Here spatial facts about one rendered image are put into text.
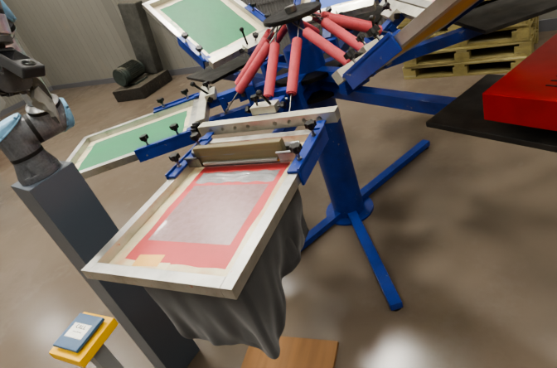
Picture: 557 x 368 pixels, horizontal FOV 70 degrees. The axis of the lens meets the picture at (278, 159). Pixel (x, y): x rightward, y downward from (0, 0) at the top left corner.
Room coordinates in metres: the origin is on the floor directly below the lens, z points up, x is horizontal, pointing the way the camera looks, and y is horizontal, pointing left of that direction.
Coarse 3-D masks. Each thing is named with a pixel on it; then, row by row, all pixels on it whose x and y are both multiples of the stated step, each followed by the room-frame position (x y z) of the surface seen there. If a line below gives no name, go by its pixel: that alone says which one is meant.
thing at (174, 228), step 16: (192, 192) 1.34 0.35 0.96; (208, 192) 1.30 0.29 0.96; (176, 208) 1.27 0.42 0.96; (192, 208) 1.23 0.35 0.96; (208, 208) 1.19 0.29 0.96; (160, 224) 1.21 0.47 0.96; (176, 224) 1.17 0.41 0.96; (192, 224) 1.13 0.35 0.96; (144, 240) 1.14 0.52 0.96; (160, 240) 1.11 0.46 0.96; (176, 240) 1.07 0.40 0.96; (128, 256) 1.08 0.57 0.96
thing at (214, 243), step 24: (264, 168) 1.32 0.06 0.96; (240, 192) 1.21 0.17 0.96; (264, 192) 1.16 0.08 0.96; (216, 216) 1.12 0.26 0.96; (240, 216) 1.07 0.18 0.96; (192, 240) 1.04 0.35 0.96; (216, 240) 0.99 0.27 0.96; (240, 240) 0.95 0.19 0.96; (192, 264) 0.93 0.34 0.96; (216, 264) 0.89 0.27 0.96
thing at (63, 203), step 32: (32, 192) 1.33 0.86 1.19; (64, 192) 1.39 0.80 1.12; (64, 224) 1.35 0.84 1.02; (96, 224) 1.41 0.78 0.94; (96, 288) 1.41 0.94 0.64; (128, 288) 1.38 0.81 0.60; (128, 320) 1.33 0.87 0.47; (160, 320) 1.40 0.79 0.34; (160, 352) 1.34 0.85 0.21; (192, 352) 1.43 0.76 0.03
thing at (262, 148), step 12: (216, 144) 1.45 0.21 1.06; (228, 144) 1.41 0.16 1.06; (240, 144) 1.37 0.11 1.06; (252, 144) 1.34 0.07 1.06; (264, 144) 1.31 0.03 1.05; (276, 144) 1.29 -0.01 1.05; (204, 156) 1.47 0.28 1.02; (216, 156) 1.44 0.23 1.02; (228, 156) 1.41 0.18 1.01; (240, 156) 1.38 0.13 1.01; (252, 156) 1.35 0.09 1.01; (264, 156) 1.32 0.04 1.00; (276, 156) 1.29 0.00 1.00
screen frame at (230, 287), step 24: (192, 168) 1.53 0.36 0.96; (168, 192) 1.38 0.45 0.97; (288, 192) 1.06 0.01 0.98; (144, 216) 1.26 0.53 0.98; (264, 216) 0.97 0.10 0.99; (120, 240) 1.15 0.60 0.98; (264, 240) 0.89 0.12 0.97; (96, 264) 1.05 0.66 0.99; (240, 264) 0.81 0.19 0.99; (168, 288) 0.86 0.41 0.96; (192, 288) 0.81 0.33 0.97; (216, 288) 0.76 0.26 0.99; (240, 288) 0.76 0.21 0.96
